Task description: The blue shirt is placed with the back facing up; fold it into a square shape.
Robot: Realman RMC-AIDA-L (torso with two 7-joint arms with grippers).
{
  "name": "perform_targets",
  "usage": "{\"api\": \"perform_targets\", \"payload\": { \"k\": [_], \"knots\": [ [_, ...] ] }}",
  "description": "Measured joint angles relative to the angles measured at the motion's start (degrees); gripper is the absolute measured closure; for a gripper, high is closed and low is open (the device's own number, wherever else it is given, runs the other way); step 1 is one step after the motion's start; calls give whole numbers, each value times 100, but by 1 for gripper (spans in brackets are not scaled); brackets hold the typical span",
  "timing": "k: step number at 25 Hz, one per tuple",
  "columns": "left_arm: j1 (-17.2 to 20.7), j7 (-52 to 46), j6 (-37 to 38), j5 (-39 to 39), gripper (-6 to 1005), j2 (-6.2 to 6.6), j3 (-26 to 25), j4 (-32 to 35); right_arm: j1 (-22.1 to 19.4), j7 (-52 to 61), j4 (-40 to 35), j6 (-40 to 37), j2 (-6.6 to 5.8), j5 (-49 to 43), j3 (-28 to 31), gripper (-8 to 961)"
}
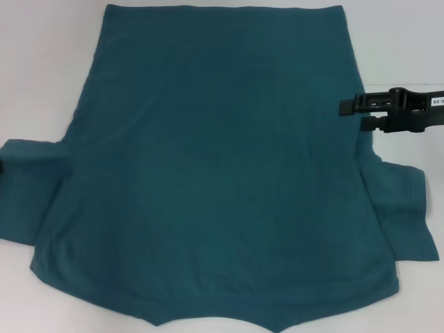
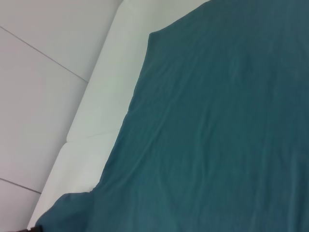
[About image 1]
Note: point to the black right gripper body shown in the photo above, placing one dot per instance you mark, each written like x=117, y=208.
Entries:
x=416, y=114

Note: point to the teal blue t-shirt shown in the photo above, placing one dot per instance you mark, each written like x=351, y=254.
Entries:
x=215, y=173

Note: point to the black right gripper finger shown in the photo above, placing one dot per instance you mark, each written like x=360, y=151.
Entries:
x=371, y=124
x=347, y=107

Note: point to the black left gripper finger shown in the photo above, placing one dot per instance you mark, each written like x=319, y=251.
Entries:
x=1, y=166

